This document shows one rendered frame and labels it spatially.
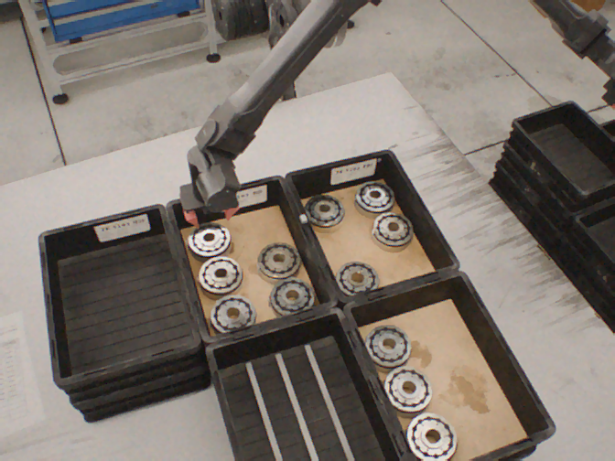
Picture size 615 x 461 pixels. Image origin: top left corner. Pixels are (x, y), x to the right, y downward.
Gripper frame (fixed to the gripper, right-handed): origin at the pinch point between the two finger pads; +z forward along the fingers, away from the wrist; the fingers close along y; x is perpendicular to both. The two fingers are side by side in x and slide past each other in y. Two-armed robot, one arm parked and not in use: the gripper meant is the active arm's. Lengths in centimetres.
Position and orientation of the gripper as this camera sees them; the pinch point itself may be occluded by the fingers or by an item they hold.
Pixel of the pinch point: (211, 219)
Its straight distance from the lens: 125.8
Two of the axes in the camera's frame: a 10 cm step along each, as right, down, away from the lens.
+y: 9.5, -2.4, 2.2
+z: -0.4, 5.9, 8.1
